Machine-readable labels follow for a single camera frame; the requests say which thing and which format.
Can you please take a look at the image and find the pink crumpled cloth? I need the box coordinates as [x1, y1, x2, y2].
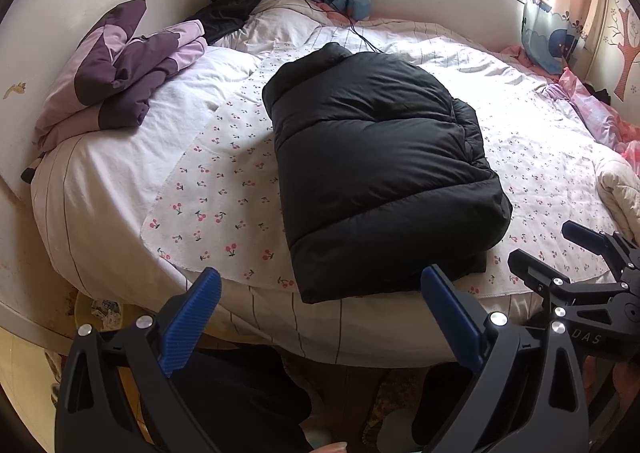
[500, 45, 640, 164]

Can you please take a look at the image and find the person's leg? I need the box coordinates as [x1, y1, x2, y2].
[170, 348, 314, 453]
[412, 363, 482, 453]

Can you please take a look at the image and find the person's left leg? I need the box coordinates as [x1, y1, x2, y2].
[170, 348, 314, 453]

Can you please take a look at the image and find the bed with cherry sheet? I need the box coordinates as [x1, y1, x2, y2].
[30, 0, 640, 370]

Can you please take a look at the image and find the black puffer jacket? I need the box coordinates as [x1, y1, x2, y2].
[261, 42, 514, 305]

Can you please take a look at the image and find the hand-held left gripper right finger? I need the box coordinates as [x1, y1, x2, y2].
[420, 263, 592, 453]

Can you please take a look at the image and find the white pillow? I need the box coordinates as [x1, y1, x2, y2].
[234, 0, 343, 54]

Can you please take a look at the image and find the tree print wardrobe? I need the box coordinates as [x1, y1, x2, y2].
[582, 0, 640, 107]

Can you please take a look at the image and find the black charger cable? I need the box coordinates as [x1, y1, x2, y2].
[287, 0, 387, 54]

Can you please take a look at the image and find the person's right leg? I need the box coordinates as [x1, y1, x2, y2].
[412, 363, 482, 453]

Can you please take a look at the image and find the cream blanket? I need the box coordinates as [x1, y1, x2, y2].
[595, 153, 640, 235]

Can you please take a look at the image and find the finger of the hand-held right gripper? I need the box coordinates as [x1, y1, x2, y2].
[561, 220, 640, 280]
[507, 248, 627, 315]

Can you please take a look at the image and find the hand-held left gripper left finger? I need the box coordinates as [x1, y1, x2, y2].
[54, 267, 223, 453]

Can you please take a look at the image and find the purple jacket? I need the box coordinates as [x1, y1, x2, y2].
[32, 0, 209, 152]

